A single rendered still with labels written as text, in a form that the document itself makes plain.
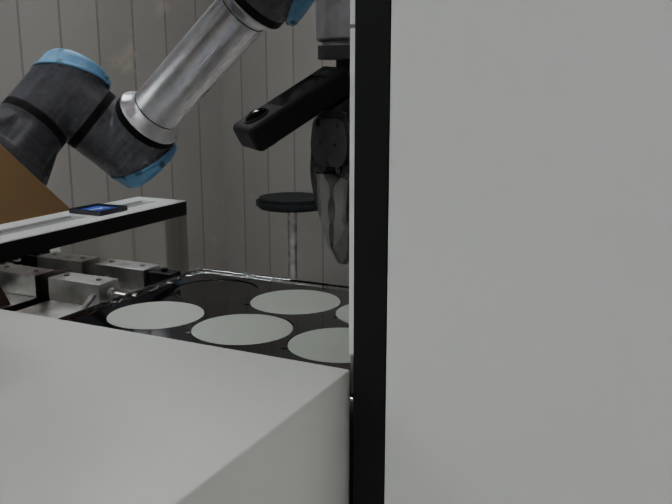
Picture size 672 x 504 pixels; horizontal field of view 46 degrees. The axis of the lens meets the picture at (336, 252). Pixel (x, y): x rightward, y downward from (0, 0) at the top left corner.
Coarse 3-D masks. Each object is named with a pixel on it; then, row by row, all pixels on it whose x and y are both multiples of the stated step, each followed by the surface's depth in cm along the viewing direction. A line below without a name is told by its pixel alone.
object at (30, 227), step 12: (120, 204) 117; (132, 204) 119; (144, 204) 117; (156, 204) 117; (168, 204) 117; (48, 216) 107; (60, 216) 107; (72, 216) 107; (84, 216) 107; (96, 216) 107; (108, 216) 107; (0, 228) 98; (12, 228) 99; (24, 228) 100; (36, 228) 98; (48, 228) 98; (60, 228) 98; (0, 240) 91; (12, 240) 92
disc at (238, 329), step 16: (208, 320) 81; (224, 320) 81; (240, 320) 81; (256, 320) 81; (272, 320) 81; (208, 336) 76; (224, 336) 76; (240, 336) 76; (256, 336) 76; (272, 336) 76
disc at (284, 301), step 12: (252, 300) 89; (264, 300) 89; (276, 300) 89; (288, 300) 89; (300, 300) 89; (312, 300) 89; (324, 300) 89; (336, 300) 89; (276, 312) 84; (288, 312) 84; (300, 312) 84; (312, 312) 84
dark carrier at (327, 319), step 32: (160, 288) 93; (192, 288) 94; (224, 288) 94; (256, 288) 94; (288, 288) 93; (320, 288) 93; (96, 320) 81; (288, 320) 81; (320, 320) 81; (256, 352) 72; (288, 352) 72
